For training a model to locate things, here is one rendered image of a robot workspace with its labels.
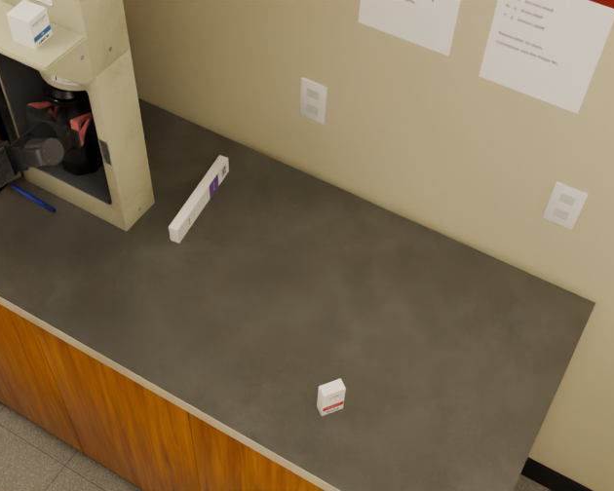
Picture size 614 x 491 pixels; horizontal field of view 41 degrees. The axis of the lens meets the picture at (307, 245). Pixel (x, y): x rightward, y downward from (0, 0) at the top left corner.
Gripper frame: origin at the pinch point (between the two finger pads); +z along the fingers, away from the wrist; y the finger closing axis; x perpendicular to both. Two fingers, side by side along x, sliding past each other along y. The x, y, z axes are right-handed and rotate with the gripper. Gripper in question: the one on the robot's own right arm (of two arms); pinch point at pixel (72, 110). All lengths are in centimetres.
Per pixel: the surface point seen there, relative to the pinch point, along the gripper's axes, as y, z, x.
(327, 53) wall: -48, 31, -14
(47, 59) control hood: -15.1, -20.1, -30.3
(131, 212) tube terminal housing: -16.4, -4.2, 21.0
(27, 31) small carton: -10.8, -19.0, -34.2
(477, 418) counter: -108, -14, 28
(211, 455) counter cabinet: -55, -33, 57
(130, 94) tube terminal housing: -17.4, -0.6, -11.2
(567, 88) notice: -101, 27, -27
